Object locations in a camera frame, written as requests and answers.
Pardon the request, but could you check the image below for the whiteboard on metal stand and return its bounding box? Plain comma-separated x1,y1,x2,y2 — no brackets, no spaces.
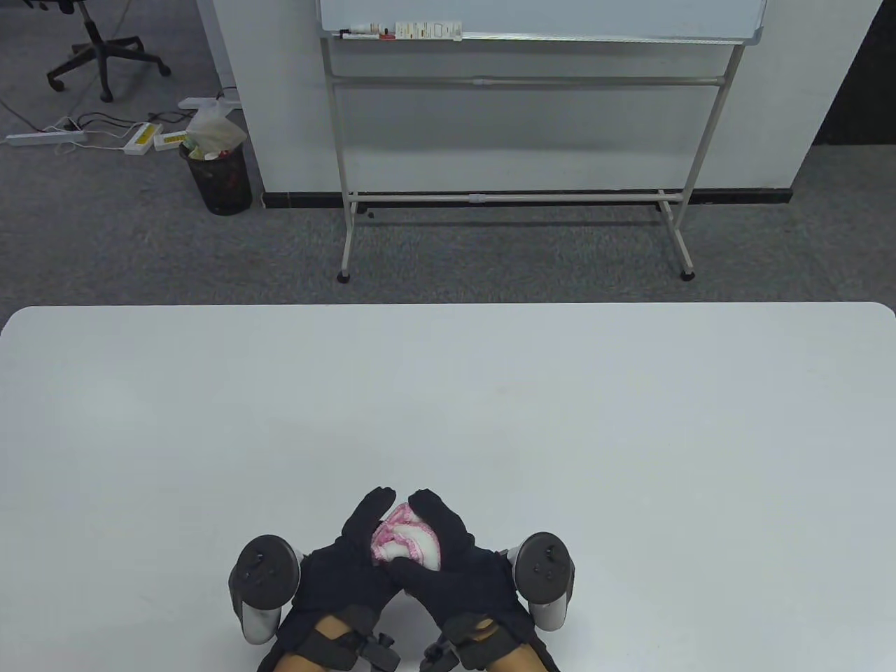
318,0,767,283

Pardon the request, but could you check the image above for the white whiteboard eraser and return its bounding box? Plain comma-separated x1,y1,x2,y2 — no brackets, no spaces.
395,21,463,41

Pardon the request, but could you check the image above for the dark grey tracking controller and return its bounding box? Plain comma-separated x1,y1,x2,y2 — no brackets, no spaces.
505,531,578,631
227,534,306,645

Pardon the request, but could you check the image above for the black floor cable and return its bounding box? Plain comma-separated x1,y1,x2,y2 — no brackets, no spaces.
76,110,184,135

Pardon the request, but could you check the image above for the person's right hand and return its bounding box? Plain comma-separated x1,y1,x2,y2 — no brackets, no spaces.
387,489,534,629

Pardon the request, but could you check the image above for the white plastic bag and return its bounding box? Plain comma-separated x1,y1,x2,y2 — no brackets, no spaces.
183,101,248,160

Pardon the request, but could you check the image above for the person's left hand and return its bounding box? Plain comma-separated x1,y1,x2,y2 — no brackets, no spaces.
276,486,408,632

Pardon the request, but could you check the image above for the white power strip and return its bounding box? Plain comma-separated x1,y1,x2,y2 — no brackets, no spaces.
6,129,88,147

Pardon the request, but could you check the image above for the black office chair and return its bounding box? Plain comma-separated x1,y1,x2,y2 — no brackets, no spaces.
21,0,172,103

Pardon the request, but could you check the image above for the white pink-edged dish cloth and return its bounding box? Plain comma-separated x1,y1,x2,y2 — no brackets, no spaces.
370,502,443,571

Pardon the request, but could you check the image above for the black mesh waste bin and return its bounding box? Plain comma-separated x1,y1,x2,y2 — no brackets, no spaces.
178,140,253,216

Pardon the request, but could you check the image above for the person's left forearm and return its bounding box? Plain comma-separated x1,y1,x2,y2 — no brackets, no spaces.
258,610,393,672

